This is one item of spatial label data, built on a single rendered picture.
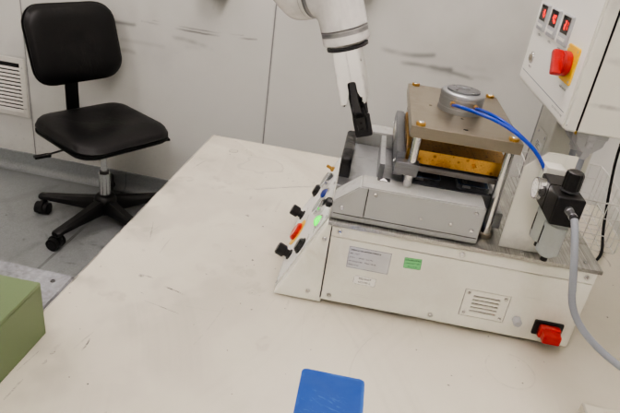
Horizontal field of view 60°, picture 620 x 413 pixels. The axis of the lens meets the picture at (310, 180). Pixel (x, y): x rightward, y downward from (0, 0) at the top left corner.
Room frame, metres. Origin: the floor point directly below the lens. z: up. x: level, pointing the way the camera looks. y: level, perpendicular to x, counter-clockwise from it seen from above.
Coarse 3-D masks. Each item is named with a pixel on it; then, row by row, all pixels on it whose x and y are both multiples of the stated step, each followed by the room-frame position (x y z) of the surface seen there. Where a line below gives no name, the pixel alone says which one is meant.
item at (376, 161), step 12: (360, 144) 1.08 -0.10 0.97; (384, 144) 1.00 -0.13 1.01; (360, 156) 1.02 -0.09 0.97; (372, 156) 1.03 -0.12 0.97; (384, 156) 0.94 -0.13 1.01; (360, 168) 0.96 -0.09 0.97; (372, 168) 0.96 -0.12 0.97; (384, 168) 0.90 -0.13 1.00; (348, 180) 0.89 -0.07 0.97; (396, 180) 0.92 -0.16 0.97
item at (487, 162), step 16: (432, 144) 0.90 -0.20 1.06; (448, 144) 0.91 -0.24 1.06; (432, 160) 0.86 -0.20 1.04; (448, 160) 0.86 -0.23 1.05; (464, 160) 0.86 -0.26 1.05; (480, 160) 0.86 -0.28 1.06; (496, 160) 0.87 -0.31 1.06; (448, 176) 0.86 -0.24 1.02; (464, 176) 0.86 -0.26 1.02; (480, 176) 0.86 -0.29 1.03; (496, 176) 0.86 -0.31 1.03
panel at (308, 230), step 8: (328, 168) 1.10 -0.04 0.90; (336, 168) 1.08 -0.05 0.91; (336, 176) 1.01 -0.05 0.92; (320, 192) 1.06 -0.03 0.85; (328, 192) 0.97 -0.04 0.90; (312, 200) 1.09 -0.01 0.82; (304, 208) 1.10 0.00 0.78; (312, 208) 1.02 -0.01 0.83; (328, 208) 0.87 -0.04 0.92; (304, 216) 1.04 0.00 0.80; (312, 216) 0.96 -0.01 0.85; (328, 216) 0.83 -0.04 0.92; (304, 224) 0.97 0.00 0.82; (312, 224) 0.91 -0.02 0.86; (320, 224) 0.84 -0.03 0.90; (304, 232) 0.92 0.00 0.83; (312, 232) 0.86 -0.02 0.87; (296, 240) 0.94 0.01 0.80; (304, 240) 0.86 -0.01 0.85; (288, 248) 0.96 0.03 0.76; (296, 256) 0.84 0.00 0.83; (288, 264) 0.86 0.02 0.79; (280, 272) 0.87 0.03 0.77
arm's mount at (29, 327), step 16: (0, 288) 0.62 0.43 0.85; (16, 288) 0.62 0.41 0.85; (32, 288) 0.63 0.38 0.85; (0, 304) 0.59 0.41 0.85; (16, 304) 0.59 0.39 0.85; (32, 304) 0.62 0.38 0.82; (0, 320) 0.56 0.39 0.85; (16, 320) 0.58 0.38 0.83; (32, 320) 0.62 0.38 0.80; (0, 336) 0.55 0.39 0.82; (16, 336) 0.58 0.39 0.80; (32, 336) 0.61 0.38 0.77; (0, 352) 0.54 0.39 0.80; (16, 352) 0.57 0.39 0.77; (0, 368) 0.54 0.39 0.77
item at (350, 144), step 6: (348, 132) 1.04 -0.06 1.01; (354, 132) 1.04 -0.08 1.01; (348, 138) 1.00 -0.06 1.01; (354, 138) 1.01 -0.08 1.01; (348, 144) 0.97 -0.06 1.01; (354, 144) 0.98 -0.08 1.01; (348, 150) 0.94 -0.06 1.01; (342, 156) 0.91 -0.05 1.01; (348, 156) 0.91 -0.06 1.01; (342, 162) 0.90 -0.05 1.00; (348, 162) 0.90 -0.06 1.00; (342, 168) 0.90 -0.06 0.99; (348, 168) 0.90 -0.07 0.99; (342, 174) 0.90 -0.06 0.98; (348, 174) 0.90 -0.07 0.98
